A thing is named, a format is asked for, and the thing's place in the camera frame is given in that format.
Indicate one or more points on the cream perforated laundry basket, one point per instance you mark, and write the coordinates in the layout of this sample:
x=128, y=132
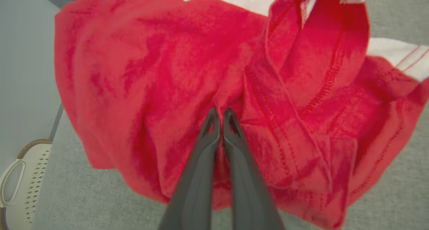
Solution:
x=37, y=176

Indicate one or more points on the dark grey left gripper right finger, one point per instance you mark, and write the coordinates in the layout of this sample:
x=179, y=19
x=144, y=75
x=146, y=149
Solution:
x=249, y=189

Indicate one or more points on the grey metal frame post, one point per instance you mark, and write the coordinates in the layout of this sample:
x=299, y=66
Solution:
x=57, y=121

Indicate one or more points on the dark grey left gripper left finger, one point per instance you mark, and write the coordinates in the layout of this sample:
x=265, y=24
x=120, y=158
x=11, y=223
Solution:
x=196, y=186

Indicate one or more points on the red shorts white side stripe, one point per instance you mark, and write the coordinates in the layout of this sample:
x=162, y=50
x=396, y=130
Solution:
x=134, y=72

